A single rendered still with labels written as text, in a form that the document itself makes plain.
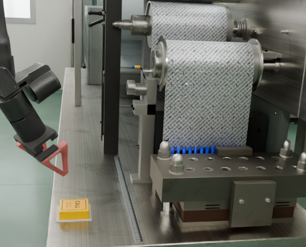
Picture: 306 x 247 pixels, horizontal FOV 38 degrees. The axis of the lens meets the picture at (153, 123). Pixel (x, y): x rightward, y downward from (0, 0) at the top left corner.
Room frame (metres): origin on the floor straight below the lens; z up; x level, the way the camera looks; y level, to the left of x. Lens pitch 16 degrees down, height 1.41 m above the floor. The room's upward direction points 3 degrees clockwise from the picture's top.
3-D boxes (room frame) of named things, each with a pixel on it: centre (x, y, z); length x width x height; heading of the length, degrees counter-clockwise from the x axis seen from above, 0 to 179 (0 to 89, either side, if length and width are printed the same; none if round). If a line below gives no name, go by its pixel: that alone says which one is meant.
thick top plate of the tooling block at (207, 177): (1.03, -0.21, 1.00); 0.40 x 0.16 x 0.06; 101
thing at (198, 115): (1.14, -0.14, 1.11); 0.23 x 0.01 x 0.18; 101
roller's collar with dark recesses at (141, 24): (1.42, 0.05, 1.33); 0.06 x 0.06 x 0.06; 11
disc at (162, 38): (1.17, -0.01, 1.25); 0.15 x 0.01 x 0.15; 11
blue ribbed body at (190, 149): (1.12, -0.15, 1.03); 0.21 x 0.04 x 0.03; 101
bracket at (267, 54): (1.23, -0.31, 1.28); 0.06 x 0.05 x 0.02; 101
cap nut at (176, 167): (0.95, -0.06, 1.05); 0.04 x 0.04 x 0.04
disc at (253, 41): (1.22, -0.27, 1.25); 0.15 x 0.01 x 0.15; 11
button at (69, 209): (0.97, 0.18, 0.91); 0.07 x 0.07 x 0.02; 11
